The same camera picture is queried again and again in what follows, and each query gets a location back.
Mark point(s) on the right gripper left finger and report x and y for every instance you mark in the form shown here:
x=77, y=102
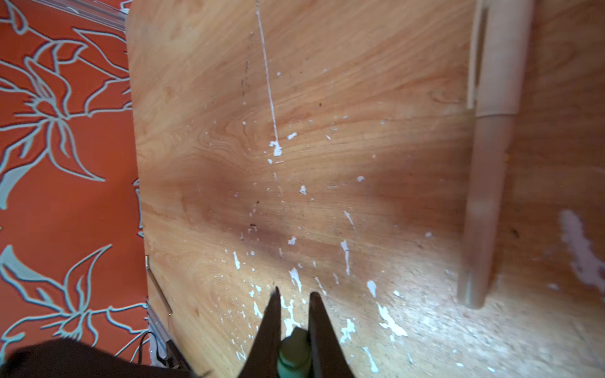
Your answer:
x=264, y=354

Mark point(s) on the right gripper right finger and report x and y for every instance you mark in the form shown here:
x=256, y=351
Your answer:
x=327, y=358

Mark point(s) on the green pen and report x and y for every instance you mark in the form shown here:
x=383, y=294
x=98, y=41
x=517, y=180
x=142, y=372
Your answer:
x=294, y=360

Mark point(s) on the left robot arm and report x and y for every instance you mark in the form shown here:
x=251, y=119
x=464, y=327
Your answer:
x=69, y=358

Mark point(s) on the metal allen key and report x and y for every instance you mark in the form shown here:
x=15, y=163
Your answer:
x=157, y=286

